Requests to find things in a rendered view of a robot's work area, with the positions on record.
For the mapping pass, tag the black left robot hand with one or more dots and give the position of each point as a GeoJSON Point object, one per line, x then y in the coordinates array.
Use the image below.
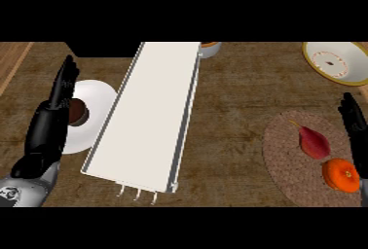
{"type": "Point", "coordinates": [45, 129]}

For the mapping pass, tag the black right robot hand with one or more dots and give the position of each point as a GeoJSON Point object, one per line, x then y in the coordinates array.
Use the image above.
{"type": "Point", "coordinates": [355, 129]}

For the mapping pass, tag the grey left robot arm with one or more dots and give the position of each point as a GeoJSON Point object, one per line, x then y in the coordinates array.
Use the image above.
{"type": "Point", "coordinates": [24, 191]}

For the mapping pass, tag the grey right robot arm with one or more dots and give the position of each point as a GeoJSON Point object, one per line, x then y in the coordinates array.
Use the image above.
{"type": "Point", "coordinates": [366, 193]}

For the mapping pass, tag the round woven placemat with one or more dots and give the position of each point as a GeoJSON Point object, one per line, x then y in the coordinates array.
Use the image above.
{"type": "Point", "coordinates": [307, 162]}

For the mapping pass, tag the white tiered shelf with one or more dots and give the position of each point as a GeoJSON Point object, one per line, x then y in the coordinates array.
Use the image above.
{"type": "Point", "coordinates": [148, 113]}

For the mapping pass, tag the brown cupcake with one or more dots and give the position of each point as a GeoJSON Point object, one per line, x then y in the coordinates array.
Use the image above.
{"type": "Point", "coordinates": [77, 112]}

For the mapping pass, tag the white round plate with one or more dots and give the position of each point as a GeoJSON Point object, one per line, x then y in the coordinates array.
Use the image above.
{"type": "Point", "coordinates": [94, 110]}

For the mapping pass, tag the orange fruit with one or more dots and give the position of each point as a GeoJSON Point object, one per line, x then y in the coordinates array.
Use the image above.
{"type": "Point", "coordinates": [342, 175]}

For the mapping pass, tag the white bowl with yellow rim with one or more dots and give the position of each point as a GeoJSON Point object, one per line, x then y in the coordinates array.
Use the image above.
{"type": "Point", "coordinates": [338, 61]}

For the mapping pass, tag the grey cup with orange contents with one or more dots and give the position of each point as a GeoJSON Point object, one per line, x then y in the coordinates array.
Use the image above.
{"type": "Point", "coordinates": [211, 49]}

